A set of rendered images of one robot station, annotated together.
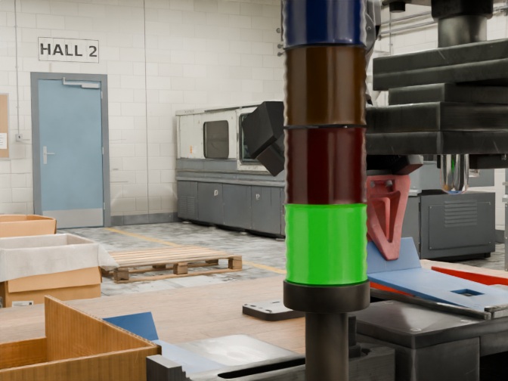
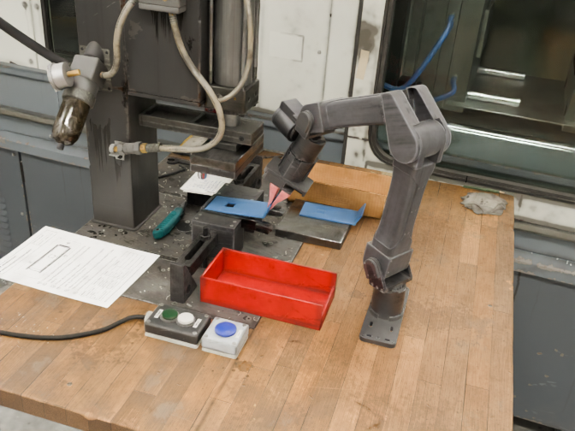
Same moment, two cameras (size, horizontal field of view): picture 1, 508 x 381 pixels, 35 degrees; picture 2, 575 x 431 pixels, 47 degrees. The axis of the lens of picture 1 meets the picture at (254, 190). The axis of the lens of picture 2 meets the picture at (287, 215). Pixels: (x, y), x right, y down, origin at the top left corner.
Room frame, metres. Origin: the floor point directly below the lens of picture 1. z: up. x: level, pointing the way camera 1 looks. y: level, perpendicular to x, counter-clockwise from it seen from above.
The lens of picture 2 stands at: (1.70, -0.96, 1.70)
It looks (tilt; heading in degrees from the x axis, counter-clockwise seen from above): 29 degrees down; 138
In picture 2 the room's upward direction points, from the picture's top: 4 degrees clockwise
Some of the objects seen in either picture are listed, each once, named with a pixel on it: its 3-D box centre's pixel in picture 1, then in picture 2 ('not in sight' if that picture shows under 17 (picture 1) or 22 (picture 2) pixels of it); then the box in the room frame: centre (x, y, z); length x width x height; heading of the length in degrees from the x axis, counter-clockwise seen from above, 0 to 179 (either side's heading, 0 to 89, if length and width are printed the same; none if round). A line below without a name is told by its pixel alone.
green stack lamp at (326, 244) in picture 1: (326, 241); not in sight; (0.37, -0.03, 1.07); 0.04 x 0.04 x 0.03
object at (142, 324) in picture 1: (156, 345); (333, 209); (0.72, 0.09, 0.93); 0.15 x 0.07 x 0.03; 35
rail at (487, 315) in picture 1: (422, 314); not in sight; (0.63, -0.13, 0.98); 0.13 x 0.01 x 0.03; 33
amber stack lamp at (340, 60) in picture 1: (324, 88); not in sight; (0.37, -0.03, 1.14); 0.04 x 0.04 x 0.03
